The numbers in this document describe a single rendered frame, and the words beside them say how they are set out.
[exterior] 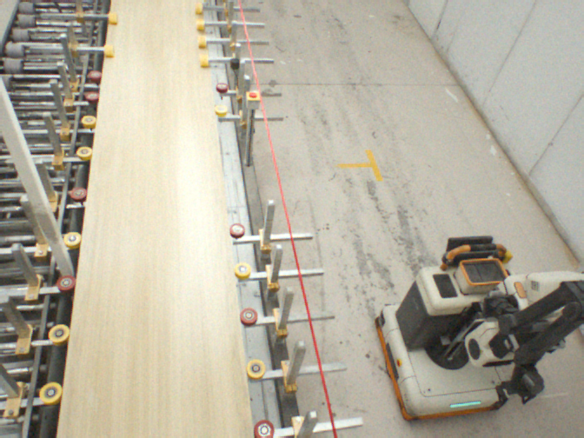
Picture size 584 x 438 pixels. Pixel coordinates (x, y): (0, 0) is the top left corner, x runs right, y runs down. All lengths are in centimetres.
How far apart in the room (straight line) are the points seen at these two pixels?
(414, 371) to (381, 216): 145
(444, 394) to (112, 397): 178
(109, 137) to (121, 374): 146
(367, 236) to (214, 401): 213
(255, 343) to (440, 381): 113
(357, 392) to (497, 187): 241
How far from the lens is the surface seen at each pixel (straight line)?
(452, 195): 441
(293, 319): 229
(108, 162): 288
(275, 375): 219
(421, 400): 293
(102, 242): 250
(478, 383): 311
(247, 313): 222
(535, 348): 203
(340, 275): 351
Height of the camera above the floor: 284
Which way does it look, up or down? 49 degrees down
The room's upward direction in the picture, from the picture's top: 11 degrees clockwise
